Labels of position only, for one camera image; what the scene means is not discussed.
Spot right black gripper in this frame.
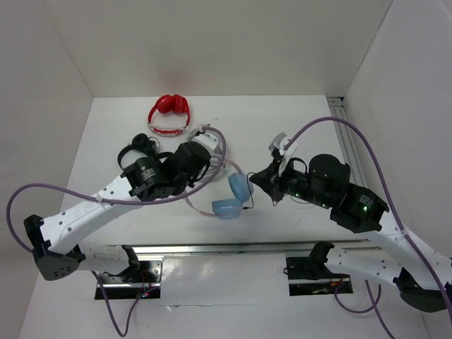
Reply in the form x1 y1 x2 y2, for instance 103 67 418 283
249 155 331 208

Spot pink blue cat-ear headphones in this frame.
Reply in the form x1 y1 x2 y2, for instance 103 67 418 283
184 159 254 220

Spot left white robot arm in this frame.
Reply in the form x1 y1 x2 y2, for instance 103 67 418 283
24 141 210 283

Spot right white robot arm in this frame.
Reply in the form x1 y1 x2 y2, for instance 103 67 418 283
250 154 451 313

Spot grey white headphones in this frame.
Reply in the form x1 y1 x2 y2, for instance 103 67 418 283
194 124 227 184

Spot black headphones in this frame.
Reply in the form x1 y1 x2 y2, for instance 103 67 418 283
117 133 160 169

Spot red white headphones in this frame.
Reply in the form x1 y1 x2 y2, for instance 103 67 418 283
147 94 191 138

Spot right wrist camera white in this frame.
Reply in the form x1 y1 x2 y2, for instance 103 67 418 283
268 133 299 177

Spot aluminium rail front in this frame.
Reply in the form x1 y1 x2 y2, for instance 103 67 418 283
119 241 368 257

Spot aluminium rail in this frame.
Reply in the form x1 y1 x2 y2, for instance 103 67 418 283
119 241 368 257
326 97 363 185

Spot aluminium rail right side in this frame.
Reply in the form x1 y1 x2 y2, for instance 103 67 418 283
326 97 363 185

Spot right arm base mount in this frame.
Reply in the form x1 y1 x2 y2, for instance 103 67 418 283
283 257 353 297

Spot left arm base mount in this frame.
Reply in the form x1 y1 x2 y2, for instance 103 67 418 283
98 255 163 300

